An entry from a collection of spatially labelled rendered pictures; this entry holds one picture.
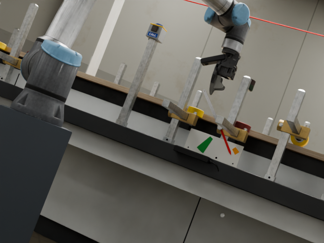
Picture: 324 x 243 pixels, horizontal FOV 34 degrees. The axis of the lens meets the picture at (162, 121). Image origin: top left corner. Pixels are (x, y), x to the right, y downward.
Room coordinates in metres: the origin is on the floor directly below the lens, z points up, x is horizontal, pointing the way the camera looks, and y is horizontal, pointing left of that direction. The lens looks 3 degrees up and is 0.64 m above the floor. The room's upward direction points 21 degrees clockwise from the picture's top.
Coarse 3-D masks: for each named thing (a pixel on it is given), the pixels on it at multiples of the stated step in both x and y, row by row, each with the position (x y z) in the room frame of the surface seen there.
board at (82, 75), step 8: (8, 48) 3.03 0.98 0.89; (80, 72) 2.85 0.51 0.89; (88, 80) 2.86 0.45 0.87; (96, 80) 2.81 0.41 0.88; (104, 80) 2.80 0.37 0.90; (112, 88) 2.80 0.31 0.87; (120, 88) 2.76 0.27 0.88; (128, 88) 2.74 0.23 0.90; (144, 96) 2.71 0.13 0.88; (152, 96) 2.69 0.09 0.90; (160, 104) 2.67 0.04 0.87; (208, 120) 2.58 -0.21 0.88; (256, 136) 2.49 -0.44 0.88; (264, 136) 2.47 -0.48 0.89; (272, 144) 2.51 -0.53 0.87; (288, 144) 2.43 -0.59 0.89; (296, 152) 2.47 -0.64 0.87; (304, 152) 2.40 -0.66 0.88; (312, 152) 2.39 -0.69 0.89; (320, 160) 2.40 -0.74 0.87
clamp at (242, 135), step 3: (240, 129) 2.34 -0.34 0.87; (219, 132) 2.38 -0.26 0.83; (225, 132) 2.37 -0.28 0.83; (240, 132) 2.34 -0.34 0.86; (243, 132) 2.34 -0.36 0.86; (246, 132) 2.33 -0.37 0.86; (228, 135) 2.36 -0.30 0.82; (231, 135) 2.35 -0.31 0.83; (237, 135) 2.34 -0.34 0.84; (240, 135) 2.34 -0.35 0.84; (243, 135) 2.34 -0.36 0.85; (246, 135) 2.35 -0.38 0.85; (234, 138) 2.35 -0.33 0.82; (237, 138) 2.34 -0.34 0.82; (240, 138) 2.34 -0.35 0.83; (243, 138) 2.33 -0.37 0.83; (246, 138) 2.37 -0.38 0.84; (240, 141) 2.38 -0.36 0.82; (243, 141) 2.34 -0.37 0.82
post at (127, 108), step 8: (152, 40) 2.55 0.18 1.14; (152, 48) 2.55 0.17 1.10; (144, 56) 2.56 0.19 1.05; (144, 64) 2.55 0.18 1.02; (136, 72) 2.56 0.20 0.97; (144, 72) 2.56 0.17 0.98; (136, 80) 2.55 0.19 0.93; (136, 88) 2.55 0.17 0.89; (128, 96) 2.56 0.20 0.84; (136, 96) 2.58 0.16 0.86; (128, 104) 2.55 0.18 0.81; (128, 112) 2.56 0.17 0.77; (120, 120) 2.55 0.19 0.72
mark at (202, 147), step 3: (207, 138) 2.39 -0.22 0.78; (210, 138) 2.39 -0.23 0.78; (204, 141) 2.39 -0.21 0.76; (207, 141) 2.39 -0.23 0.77; (210, 141) 2.38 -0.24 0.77; (201, 144) 2.40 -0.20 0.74; (204, 144) 2.39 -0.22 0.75; (207, 144) 2.39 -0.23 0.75; (198, 147) 2.40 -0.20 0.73; (201, 147) 2.39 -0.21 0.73; (204, 147) 2.39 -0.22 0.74; (201, 150) 2.39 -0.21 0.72; (204, 150) 2.39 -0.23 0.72
